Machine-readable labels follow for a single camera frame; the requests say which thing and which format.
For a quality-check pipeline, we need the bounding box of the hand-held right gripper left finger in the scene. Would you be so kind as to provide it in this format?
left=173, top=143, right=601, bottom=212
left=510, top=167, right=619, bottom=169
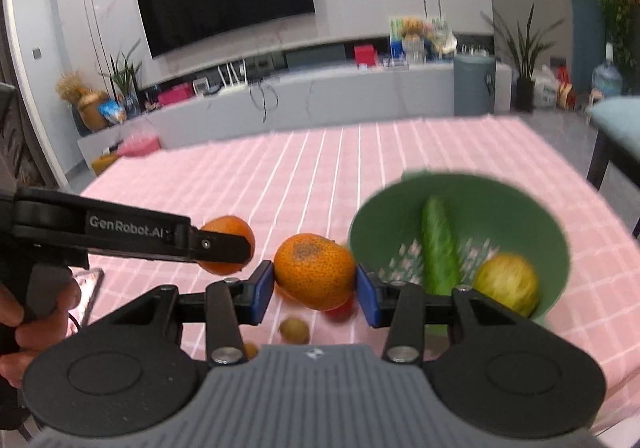
left=107, top=260, right=275, bottom=368

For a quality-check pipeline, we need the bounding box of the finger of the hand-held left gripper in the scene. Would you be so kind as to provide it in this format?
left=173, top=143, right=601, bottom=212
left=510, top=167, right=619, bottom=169
left=170, top=222, right=252, bottom=265

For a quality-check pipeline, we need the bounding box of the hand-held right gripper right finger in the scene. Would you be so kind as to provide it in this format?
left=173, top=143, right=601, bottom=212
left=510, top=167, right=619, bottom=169
left=356, top=264, right=547, bottom=365

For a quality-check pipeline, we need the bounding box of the small orange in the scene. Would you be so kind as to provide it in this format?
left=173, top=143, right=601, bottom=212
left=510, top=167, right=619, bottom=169
left=196, top=215, right=256, bottom=275

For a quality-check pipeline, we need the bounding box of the red cherry tomato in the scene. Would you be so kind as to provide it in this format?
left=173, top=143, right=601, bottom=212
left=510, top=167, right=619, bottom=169
left=322, top=300, right=354, bottom=319

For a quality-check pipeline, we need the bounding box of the large orange with dark spot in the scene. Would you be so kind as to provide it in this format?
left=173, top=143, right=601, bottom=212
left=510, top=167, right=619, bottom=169
left=273, top=233, right=357, bottom=311

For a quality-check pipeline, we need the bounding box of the green plastic bowl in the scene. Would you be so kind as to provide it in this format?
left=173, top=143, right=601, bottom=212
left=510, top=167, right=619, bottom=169
left=348, top=169, right=571, bottom=329

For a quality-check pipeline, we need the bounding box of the person's left hand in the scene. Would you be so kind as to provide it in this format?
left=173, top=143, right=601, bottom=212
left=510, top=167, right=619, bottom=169
left=0, top=279, right=82, bottom=389

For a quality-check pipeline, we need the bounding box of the smartphone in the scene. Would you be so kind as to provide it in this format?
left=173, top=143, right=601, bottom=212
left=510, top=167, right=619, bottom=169
left=70, top=268, right=105, bottom=329

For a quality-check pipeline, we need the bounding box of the orange box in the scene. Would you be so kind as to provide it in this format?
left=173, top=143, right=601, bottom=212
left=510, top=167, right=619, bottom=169
left=91, top=153, right=121, bottom=176

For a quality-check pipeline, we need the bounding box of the green cucumber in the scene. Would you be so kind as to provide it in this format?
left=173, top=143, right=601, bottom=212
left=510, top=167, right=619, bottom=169
left=421, top=196, right=463, bottom=296

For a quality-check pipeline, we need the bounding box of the pink plastic container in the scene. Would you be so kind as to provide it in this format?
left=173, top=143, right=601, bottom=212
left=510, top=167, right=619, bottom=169
left=117, top=130, right=161, bottom=158

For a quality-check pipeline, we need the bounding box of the pink checkered tablecloth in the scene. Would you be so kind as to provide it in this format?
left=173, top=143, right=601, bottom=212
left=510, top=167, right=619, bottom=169
left=80, top=115, right=640, bottom=448

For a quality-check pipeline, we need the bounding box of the golden vase with dried wheat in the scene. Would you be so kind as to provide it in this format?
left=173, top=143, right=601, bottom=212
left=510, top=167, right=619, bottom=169
left=56, top=70, right=108, bottom=133

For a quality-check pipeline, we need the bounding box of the blue snack bag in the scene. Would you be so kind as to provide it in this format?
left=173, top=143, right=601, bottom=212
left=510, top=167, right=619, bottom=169
left=97, top=100, right=126, bottom=124

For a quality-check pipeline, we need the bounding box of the yellow-green pear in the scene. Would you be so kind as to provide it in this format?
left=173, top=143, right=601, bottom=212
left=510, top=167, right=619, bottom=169
left=472, top=253, right=541, bottom=318

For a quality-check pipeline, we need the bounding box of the potted orchid grass plant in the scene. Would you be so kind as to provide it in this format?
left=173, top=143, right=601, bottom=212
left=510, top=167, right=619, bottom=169
left=100, top=40, right=143, bottom=119

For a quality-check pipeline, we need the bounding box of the pink box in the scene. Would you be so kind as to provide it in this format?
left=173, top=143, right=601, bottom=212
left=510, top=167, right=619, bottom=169
left=159, top=84, right=193, bottom=106

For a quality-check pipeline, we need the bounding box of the white router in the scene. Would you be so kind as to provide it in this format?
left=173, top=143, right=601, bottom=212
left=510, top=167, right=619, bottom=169
left=220, top=59, right=248, bottom=91

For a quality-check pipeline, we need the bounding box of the grey marble media console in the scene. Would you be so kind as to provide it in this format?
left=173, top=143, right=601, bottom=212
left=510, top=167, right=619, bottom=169
left=77, top=60, right=513, bottom=169

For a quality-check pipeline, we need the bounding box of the potted snake plant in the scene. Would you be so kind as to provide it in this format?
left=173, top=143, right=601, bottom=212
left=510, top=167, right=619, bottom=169
left=480, top=3, right=566, bottom=113

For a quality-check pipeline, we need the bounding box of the white shopping bag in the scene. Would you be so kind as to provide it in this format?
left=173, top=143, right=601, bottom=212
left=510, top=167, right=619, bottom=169
left=532, top=65, right=561, bottom=109

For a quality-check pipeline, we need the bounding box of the red bag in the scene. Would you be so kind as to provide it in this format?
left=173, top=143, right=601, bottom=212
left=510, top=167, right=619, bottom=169
left=557, top=67, right=576, bottom=109

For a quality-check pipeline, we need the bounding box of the blue cushioned black stool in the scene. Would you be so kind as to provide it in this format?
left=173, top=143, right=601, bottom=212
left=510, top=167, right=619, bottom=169
left=585, top=97, right=640, bottom=239

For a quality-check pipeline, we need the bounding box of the blue water jug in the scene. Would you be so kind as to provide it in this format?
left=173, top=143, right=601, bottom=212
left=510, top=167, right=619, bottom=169
left=591, top=43, right=623, bottom=104

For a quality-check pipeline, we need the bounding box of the black cable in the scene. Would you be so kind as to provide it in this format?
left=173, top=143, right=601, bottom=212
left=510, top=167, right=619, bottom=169
left=247, top=78, right=278, bottom=124

